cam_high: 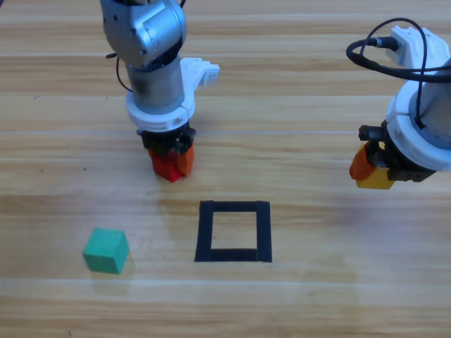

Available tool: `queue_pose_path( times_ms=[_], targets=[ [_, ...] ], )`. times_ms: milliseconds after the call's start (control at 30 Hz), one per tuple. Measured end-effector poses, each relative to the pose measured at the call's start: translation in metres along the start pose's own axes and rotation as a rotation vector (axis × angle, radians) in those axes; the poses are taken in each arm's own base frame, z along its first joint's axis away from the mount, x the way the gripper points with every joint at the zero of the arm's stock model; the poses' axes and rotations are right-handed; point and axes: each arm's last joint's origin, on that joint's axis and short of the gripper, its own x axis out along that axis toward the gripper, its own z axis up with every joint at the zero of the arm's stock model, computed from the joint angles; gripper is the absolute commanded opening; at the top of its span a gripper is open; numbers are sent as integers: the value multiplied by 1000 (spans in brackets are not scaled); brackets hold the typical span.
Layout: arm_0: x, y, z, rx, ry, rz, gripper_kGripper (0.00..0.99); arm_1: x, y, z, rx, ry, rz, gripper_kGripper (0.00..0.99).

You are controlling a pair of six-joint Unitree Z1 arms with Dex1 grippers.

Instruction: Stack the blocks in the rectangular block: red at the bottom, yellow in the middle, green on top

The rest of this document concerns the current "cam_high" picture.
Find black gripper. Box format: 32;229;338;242
137;127;197;177
349;121;438;184

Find red wooden block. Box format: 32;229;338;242
153;154;184;183

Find yellow wooden block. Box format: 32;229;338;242
355;168;395;191

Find green wooden block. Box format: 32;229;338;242
82;227;130;275

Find black tape square outline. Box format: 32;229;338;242
194;200;273;263

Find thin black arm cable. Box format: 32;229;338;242
115;56;134;94
366;17;429;127

